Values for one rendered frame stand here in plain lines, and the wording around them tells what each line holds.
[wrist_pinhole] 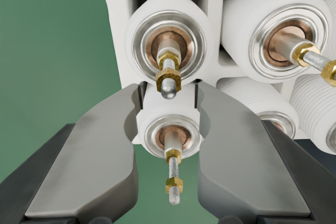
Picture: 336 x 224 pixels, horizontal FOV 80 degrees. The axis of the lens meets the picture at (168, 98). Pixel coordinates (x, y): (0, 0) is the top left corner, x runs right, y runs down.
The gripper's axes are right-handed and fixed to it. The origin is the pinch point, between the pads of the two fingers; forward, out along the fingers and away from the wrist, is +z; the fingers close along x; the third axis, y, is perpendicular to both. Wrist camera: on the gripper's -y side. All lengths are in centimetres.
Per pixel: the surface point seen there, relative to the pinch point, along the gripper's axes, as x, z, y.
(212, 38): 4.4, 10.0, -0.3
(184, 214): 4, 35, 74
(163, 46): -0.5, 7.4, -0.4
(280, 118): 13.3, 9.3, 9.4
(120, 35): -6.6, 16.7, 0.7
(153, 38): -1.5, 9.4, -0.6
